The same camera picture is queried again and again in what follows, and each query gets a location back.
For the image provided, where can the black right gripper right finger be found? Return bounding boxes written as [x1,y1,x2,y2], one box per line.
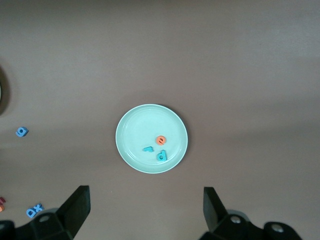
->
[199,186,304,240]

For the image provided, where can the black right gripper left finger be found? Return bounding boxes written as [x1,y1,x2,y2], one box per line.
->
[0,185,90,240]

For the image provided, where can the teal letter p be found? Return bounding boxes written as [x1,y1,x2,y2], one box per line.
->
[156,149,168,162]

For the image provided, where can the blue letter g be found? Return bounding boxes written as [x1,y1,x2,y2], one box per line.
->
[15,126,29,138]

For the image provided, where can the pale green plate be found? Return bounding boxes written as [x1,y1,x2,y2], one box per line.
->
[115,103,189,175]

